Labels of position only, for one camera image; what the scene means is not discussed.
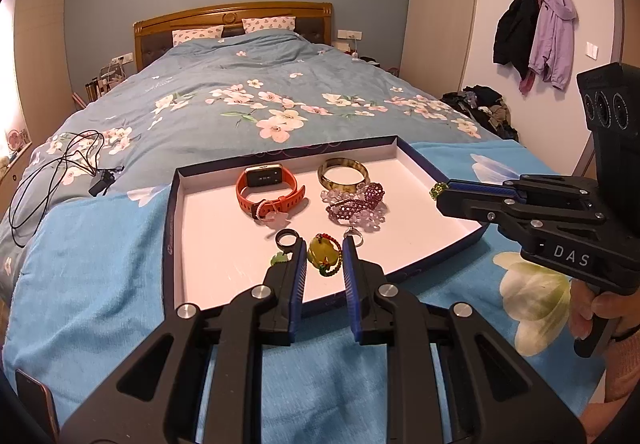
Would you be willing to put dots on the wooden bed headboard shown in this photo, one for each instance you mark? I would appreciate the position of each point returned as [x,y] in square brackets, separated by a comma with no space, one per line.
[230,11]

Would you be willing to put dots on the dotted white pillow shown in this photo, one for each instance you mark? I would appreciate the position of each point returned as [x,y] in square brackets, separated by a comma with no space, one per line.
[269,23]
[197,35]

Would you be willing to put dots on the purple jacket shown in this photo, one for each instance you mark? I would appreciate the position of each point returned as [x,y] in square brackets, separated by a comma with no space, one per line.
[555,38]

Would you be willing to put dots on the white wall socket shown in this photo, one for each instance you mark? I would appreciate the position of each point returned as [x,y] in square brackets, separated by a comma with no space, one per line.
[349,34]
[122,58]

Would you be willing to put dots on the small green pendant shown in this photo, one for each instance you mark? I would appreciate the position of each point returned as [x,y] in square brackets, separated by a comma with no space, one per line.
[278,259]

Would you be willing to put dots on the cosmetics on nightstand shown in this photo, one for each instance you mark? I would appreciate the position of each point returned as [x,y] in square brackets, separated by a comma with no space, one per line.
[107,78]

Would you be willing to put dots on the person's right forearm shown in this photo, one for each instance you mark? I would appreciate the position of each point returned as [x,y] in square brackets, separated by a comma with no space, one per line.
[625,369]

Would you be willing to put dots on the black jacket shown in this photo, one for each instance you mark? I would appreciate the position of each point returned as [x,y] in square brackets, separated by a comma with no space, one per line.
[515,33]

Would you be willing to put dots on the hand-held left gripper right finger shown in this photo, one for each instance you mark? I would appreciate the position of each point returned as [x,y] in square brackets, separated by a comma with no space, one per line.
[351,294]

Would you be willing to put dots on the shallow cardboard box tray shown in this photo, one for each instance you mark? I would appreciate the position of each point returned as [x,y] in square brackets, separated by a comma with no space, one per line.
[215,234]

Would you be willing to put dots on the yellow jade pendant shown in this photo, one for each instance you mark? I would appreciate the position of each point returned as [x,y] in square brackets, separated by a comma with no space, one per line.
[320,251]

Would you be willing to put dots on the blue floral duvet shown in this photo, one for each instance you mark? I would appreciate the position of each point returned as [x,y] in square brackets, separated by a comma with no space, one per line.
[200,73]

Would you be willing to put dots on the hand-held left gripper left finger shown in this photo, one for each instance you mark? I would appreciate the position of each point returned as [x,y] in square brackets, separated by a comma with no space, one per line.
[299,294]

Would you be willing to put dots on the white light switch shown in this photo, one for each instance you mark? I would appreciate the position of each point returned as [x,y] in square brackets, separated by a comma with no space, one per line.
[593,50]

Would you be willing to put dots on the brown translucent bangle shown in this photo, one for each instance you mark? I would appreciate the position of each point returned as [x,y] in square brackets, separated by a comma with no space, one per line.
[345,183]

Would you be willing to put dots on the orange smartwatch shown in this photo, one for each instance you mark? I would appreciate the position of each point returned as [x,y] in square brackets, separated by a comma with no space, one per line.
[295,196]

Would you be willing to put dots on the small pink fan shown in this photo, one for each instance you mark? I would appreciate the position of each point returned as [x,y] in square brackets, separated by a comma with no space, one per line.
[16,138]

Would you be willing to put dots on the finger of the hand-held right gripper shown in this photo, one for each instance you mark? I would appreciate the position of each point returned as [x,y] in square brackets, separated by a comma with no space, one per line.
[480,187]
[465,205]

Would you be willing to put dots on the dark pile of clothes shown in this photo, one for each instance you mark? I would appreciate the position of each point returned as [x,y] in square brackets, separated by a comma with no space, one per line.
[485,108]

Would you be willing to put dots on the small black device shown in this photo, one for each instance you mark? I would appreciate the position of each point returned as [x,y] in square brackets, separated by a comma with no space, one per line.
[100,184]

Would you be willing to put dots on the smartphone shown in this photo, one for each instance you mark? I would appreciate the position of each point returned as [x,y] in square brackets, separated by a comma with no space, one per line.
[37,399]

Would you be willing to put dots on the person's right hand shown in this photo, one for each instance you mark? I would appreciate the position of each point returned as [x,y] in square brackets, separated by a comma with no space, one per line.
[581,309]

